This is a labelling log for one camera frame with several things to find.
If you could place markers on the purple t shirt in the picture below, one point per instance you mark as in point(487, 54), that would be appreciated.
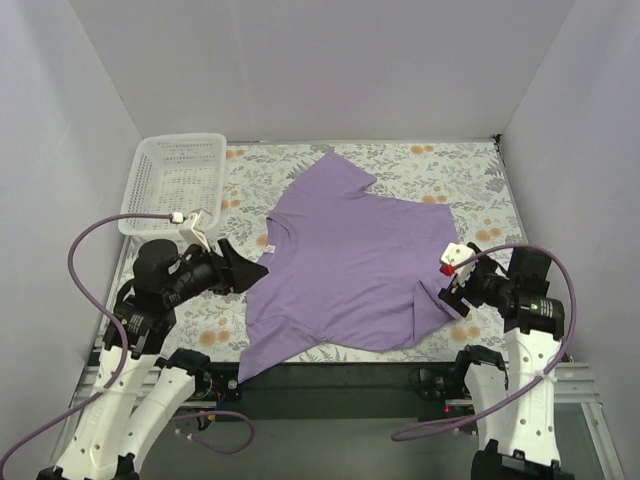
point(346, 267)

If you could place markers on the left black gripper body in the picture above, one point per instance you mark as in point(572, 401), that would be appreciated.
point(222, 266)

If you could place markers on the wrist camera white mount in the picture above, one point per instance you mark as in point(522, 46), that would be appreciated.
point(191, 227)
point(458, 262)

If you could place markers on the floral table cloth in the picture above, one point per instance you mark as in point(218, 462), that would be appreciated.
point(468, 177)

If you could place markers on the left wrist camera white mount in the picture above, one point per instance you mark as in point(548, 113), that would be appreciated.
point(191, 227)

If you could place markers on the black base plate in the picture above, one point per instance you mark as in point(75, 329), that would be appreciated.
point(304, 391)

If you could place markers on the white plastic basket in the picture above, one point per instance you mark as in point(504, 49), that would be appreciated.
point(178, 173)

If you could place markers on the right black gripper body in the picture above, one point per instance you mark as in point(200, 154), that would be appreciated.
point(461, 290)

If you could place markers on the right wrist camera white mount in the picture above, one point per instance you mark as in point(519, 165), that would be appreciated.
point(458, 262)

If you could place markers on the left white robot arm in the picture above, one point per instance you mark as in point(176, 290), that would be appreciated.
point(136, 392)

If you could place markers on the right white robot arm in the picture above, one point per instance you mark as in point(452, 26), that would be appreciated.
point(514, 393)

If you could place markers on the aluminium frame rail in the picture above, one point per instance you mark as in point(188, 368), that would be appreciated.
point(575, 386)

